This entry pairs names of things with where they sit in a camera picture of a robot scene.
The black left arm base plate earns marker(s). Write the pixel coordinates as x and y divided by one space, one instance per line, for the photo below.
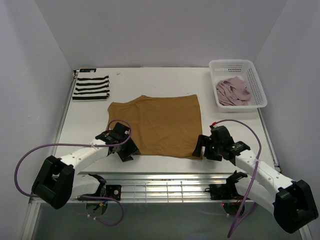
112 191

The black white striped tank top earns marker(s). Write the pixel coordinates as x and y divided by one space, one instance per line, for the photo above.
91 89

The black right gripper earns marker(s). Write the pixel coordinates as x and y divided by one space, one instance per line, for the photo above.
201 141

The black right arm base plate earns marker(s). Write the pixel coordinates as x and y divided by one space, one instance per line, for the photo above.
223 192

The aluminium rail frame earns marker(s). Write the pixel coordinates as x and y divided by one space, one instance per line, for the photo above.
151 207

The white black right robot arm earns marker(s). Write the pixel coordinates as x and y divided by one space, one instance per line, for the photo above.
290 202

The white plastic perforated basket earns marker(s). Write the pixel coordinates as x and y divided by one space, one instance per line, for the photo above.
245 70

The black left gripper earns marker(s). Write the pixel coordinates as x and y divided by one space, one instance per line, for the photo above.
132 148

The tan tank top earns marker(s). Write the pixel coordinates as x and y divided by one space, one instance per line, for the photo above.
161 126

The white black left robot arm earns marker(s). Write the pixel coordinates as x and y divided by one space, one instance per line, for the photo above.
59 178

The mauve tank top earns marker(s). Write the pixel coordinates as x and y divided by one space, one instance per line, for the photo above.
233 92

